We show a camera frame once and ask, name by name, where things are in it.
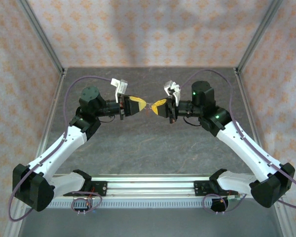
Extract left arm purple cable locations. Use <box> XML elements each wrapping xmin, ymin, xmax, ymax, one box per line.
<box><xmin>8</xmin><ymin>76</ymin><xmax>113</xmax><ymax>222</ymax></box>

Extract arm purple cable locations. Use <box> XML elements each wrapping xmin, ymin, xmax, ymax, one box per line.
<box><xmin>179</xmin><ymin>69</ymin><xmax>296</xmax><ymax>210</ymax></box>
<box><xmin>8</xmin><ymin>76</ymin><xmax>113</xmax><ymax>222</ymax></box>

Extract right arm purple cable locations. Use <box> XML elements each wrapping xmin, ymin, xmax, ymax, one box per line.
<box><xmin>179</xmin><ymin>69</ymin><xmax>296</xmax><ymax>210</ymax></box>

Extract aluminium table edge rail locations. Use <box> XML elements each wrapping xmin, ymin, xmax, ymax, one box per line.
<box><xmin>3</xmin><ymin>68</ymin><xmax>69</xmax><ymax>237</ymax></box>
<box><xmin>233</xmin><ymin>68</ymin><xmax>296</xmax><ymax>237</ymax></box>

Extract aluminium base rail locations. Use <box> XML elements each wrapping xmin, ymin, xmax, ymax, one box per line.
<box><xmin>17</xmin><ymin>174</ymin><xmax>262</xmax><ymax>198</ymax></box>

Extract aluminium frame post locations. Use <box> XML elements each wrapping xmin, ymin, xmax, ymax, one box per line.
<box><xmin>235</xmin><ymin>0</ymin><xmax>285</xmax><ymax>74</ymax></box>
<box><xmin>16</xmin><ymin>0</ymin><xmax>67</xmax><ymax>75</ymax></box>

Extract slotted grey cable duct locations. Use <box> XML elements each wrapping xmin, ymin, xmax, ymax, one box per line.
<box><xmin>27</xmin><ymin>199</ymin><xmax>229</xmax><ymax>208</ymax></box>

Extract short purple cable loop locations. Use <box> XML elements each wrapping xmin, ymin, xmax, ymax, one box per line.
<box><xmin>71</xmin><ymin>189</ymin><xmax>101</xmax><ymax>215</ymax></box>
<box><xmin>203</xmin><ymin>194</ymin><xmax>229</xmax><ymax>214</ymax></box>

